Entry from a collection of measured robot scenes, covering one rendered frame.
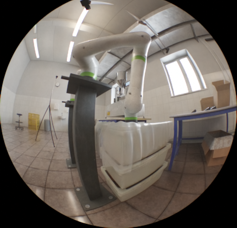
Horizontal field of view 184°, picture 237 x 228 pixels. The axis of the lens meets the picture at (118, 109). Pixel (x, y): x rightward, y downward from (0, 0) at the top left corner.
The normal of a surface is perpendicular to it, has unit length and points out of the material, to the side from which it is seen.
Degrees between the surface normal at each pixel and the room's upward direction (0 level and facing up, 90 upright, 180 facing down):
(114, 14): 180
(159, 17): 178
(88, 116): 90
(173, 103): 90
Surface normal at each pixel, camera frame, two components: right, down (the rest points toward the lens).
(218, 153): -0.74, -0.47
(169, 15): -0.04, 0.98
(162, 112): -0.79, -0.10
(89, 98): 0.66, -0.12
